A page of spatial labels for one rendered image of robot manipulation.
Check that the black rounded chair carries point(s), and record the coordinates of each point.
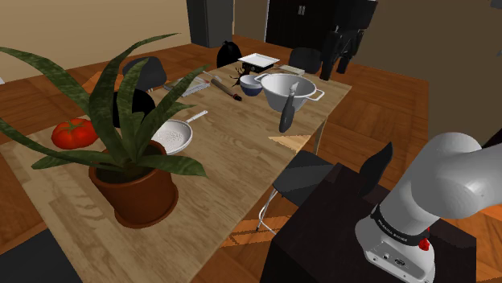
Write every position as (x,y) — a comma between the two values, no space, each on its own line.
(228,55)

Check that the pale flat book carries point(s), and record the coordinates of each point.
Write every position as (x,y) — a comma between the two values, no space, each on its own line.
(292,69)

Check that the dark chair with white legs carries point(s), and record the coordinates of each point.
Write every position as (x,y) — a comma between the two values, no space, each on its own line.
(302,176)

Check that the black round object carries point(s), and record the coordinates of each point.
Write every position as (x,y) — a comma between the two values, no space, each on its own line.
(141,104)

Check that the white square plate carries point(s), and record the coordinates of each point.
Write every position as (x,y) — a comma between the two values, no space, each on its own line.
(259,59)

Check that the dark robot stand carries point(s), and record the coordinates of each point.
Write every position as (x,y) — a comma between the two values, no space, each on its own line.
(321,235)

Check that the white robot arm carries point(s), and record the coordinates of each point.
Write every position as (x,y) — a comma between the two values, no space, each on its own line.
(439,184)

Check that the grey tall cabinet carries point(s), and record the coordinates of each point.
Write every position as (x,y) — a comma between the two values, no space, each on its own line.
(210,21)

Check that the green plant in brown pot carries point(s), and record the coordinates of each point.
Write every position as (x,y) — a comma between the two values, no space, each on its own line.
(133,188)

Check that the dark grey chair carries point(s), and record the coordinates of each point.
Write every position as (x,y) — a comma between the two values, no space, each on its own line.
(147,72)
(305,60)

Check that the red tomato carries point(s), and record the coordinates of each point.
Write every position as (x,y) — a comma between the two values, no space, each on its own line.
(74,134)

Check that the blue and white bowl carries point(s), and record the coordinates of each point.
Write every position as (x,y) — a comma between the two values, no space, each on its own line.
(249,87)

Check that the wooden table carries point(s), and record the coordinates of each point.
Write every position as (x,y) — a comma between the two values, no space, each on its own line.
(235,156)

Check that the dark spindly figure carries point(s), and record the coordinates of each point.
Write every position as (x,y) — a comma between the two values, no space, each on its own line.
(240,74)

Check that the black box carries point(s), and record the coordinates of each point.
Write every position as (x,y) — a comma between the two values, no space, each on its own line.
(255,68)

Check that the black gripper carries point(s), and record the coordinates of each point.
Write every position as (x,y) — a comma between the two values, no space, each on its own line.
(349,39)

